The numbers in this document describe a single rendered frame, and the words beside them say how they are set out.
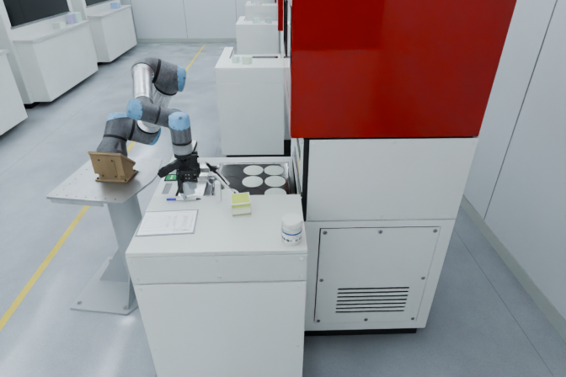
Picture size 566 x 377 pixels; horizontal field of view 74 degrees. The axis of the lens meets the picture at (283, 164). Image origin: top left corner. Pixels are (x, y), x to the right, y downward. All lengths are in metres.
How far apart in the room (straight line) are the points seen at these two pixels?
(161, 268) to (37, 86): 4.92
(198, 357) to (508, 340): 1.68
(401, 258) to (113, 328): 1.63
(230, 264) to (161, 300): 0.31
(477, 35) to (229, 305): 1.31
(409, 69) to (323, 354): 1.51
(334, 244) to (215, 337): 0.64
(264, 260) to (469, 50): 1.03
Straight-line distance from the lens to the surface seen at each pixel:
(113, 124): 2.10
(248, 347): 1.70
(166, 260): 1.39
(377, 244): 1.82
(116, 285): 2.71
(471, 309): 2.66
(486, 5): 1.51
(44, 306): 2.80
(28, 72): 6.10
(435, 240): 1.90
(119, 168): 2.06
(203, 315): 1.57
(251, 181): 1.81
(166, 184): 1.74
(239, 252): 1.33
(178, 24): 9.79
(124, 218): 2.22
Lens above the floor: 1.85
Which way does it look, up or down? 29 degrees down
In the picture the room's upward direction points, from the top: straight up
